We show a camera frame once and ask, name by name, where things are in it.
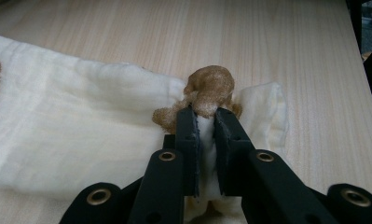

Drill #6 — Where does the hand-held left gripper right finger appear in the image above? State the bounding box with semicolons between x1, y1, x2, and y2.
214;107;340;224

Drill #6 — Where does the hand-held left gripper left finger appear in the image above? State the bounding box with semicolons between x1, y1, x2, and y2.
127;105;202;224

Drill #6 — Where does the cream towel with brown patches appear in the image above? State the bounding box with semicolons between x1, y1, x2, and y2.
0;29;290;224

